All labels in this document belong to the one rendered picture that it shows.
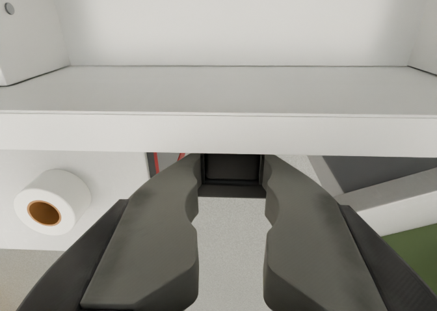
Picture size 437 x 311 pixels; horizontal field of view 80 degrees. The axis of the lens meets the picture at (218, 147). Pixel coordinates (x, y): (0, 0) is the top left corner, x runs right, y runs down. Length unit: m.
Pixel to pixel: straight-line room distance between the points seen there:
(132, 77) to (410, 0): 0.17
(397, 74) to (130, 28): 0.17
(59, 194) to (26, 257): 1.71
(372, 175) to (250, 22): 0.36
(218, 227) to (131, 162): 1.14
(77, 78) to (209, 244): 1.41
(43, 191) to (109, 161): 0.07
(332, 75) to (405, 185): 0.26
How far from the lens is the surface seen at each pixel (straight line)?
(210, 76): 0.16
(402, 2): 0.21
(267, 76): 0.16
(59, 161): 0.37
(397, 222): 0.41
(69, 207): 0.34
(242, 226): 1.42
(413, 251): 0.40
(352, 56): 0.20
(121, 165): 0.33
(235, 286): 1.80
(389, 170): 0.50
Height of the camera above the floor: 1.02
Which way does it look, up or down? 62 degrees down
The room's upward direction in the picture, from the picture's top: 174 degrees counter-clockwise
